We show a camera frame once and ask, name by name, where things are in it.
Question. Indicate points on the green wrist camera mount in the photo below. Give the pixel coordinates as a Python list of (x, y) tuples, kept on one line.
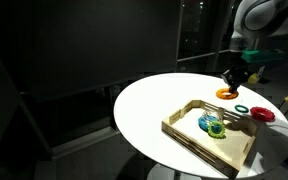
[(260, 56)]

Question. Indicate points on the white card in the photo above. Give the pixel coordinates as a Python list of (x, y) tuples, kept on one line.
[(260, 71)]

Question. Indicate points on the round table base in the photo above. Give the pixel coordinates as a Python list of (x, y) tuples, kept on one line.
[(160, 174)]

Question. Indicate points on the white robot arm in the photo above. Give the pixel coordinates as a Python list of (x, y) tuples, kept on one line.
[(264, 16)]

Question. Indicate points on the wooden slatted tray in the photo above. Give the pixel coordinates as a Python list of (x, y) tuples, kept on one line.
[(232, 141)]

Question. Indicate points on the metal window frame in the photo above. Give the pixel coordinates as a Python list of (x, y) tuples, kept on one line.
[(197, 56)]

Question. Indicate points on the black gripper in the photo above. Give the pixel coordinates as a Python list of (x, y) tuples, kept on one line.
[(237, 74)]

